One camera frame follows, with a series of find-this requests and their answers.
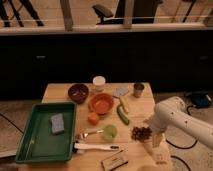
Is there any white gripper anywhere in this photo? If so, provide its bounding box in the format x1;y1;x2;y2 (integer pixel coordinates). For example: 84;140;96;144
144;114;167;148

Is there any dark red grape bunch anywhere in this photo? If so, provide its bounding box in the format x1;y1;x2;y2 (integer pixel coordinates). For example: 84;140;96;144
131;127;151;142

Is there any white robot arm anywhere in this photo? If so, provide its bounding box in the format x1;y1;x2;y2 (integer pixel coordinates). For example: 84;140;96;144
146;96;213;150

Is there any orange red bowl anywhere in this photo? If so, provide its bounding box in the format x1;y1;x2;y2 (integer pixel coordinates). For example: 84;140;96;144
88;93;114;115

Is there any dark maroon bowl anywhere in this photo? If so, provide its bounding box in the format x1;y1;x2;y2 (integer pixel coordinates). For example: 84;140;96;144
68;84;89;104

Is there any green cucumber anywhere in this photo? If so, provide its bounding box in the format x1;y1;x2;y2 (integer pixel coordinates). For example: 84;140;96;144
116;105;130;125

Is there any wooden table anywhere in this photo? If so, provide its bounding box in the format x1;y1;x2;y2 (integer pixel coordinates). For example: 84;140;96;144
18;83;173;171

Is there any light green measuring cup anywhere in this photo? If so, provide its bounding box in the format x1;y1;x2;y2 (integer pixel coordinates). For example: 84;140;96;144
102;125;117;141

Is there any yellow corn cob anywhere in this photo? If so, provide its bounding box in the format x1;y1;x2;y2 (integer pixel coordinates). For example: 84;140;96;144
119;96;130;113

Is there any small wooden box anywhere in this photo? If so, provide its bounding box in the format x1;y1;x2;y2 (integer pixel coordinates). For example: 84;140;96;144
101;155;128;171

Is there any metal cup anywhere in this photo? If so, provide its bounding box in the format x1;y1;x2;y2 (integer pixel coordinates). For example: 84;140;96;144
133;83;144;98

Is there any silver fork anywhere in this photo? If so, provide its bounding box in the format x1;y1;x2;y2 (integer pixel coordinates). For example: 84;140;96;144
75;130;103;140

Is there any white cup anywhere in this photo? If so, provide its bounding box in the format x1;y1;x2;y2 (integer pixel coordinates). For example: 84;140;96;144
93;76;106;91

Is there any blue grey sponge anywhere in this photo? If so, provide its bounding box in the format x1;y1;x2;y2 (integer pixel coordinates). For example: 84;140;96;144
50;114;65;134

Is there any green plastic tray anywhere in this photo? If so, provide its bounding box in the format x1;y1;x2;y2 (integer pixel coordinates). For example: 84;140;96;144
15;102;77;164

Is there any black office chair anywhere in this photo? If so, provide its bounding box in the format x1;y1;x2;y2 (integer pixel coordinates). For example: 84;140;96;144
92;0;162;25

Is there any black floor cable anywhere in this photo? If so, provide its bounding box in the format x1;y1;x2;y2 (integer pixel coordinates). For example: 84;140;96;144
165;105;200;150

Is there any white handled knife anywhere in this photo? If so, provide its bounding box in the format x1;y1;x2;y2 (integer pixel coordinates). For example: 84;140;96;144
73;142;120;151

